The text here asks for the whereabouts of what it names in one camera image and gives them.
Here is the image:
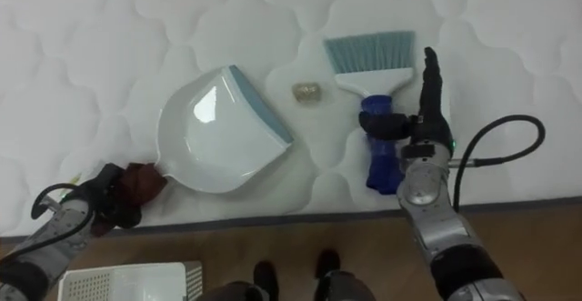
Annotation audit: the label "white brush with blue handle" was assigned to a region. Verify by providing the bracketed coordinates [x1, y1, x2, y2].
[322, 30, 416, 196]

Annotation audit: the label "robot legs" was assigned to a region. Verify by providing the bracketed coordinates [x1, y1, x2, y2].
[197, 247, 376, 301]

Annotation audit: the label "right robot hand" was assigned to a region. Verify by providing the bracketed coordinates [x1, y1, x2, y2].
[357, 45, 457, 160]

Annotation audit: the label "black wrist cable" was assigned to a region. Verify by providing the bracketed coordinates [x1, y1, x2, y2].
[447, 114, 547, 214]
[0, 182, 95, 266]

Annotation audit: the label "small crumpled trash piece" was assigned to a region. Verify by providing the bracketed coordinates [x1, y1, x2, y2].
[291, 81, 323, 105]

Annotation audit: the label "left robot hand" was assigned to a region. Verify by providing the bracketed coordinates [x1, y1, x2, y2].
[67, 162, 143, 237]

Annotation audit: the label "white quilted bed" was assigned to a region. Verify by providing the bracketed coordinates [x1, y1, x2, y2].
[0, 0, 582, 239]

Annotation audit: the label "white perforated plastic basket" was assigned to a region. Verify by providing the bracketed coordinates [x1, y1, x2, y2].
[56, 260, 205, 301]

